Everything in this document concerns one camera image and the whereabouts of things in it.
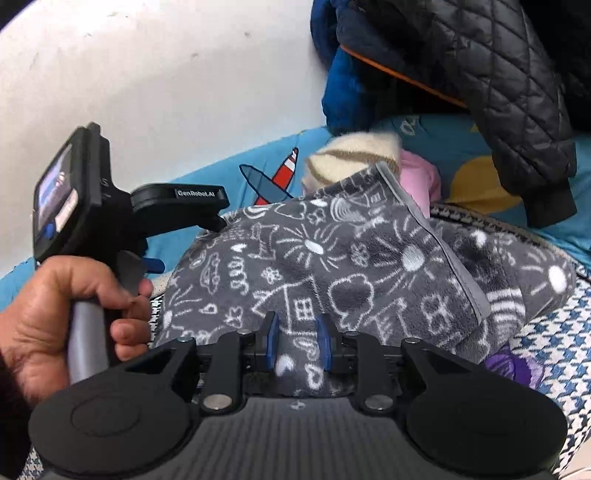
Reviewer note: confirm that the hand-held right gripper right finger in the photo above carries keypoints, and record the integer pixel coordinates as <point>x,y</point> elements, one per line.
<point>324,344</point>

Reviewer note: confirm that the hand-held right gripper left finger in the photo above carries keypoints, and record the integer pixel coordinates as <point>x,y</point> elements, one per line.
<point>272,339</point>

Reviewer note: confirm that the pink garment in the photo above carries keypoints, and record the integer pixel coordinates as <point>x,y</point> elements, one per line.
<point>420,175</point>

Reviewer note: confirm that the person's left hand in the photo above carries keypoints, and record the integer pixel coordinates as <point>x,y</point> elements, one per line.
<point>41,323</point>

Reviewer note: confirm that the blue beige houndstooth blanket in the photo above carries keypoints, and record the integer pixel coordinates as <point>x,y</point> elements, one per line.
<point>545,350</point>

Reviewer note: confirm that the blue cartoon print bed bumper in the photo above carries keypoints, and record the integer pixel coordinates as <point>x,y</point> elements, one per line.
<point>207,168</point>

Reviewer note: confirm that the blue jacket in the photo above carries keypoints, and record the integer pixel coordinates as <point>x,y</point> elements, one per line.
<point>360,83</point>

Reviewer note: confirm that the black quilted jacket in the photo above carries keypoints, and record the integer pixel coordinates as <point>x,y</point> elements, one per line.
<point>485,83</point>

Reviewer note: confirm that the grey doodle print fleece garment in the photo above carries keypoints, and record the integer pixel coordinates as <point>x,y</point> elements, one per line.
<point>369,258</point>

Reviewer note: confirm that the purple printed garment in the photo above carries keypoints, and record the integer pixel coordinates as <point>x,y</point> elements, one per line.
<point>512,369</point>

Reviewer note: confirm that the cream knit hat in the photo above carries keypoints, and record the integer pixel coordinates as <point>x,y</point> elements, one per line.
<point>351,157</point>

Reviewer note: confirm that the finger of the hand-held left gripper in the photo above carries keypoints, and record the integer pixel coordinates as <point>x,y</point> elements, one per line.
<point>154,265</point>

